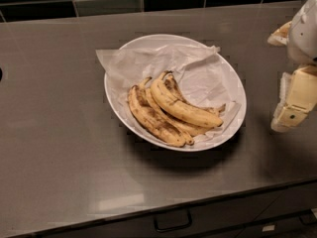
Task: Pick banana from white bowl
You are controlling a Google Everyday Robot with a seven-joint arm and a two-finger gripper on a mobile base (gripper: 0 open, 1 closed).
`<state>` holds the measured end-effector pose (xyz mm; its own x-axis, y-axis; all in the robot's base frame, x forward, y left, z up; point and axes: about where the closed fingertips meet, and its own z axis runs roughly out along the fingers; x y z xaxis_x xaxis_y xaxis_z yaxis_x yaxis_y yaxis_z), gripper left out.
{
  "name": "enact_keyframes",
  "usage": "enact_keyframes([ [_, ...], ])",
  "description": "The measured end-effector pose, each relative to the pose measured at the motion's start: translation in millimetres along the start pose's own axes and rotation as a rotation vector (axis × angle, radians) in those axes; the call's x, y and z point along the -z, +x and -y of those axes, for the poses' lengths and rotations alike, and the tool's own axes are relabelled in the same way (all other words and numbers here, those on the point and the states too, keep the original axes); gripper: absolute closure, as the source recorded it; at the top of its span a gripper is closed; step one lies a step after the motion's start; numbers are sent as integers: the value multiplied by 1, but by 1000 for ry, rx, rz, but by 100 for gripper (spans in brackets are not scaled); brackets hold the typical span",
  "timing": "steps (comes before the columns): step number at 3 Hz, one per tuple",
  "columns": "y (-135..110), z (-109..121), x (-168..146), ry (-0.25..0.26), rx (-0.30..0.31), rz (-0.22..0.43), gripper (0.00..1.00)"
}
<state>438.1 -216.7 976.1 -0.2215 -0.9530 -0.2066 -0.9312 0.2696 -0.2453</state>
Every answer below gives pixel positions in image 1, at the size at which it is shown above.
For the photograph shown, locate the brown spotted banana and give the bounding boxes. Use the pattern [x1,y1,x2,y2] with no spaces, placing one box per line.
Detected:
[128,85,186,147]
[164,74,226,116]

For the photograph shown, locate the left brown spotted banana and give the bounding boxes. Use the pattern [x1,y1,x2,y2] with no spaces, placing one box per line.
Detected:
[128,85,186,147]

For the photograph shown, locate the white paper liner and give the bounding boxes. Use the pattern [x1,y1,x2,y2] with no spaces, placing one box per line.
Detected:
[95,43,242,143]

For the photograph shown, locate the white oval bowl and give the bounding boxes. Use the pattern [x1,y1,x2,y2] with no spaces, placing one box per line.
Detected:
[103,33,248,153]

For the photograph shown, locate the rear brown spotted banana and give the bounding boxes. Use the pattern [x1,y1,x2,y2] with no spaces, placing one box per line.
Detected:
[164,74,226,116]

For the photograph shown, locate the yellow spotted banana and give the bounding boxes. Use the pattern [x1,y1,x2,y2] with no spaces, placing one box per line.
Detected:
[150,70,223,128]
[145,87,209,145]

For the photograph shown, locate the black drawer handle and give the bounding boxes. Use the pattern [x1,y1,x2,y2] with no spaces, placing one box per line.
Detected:
[154,210,192,233]

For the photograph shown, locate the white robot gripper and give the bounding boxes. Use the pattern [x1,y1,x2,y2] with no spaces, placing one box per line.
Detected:
[267,0,317,133]

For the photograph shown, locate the dark cabinet drawer front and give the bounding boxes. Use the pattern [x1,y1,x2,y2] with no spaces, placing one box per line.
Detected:
[22,180,317,238]

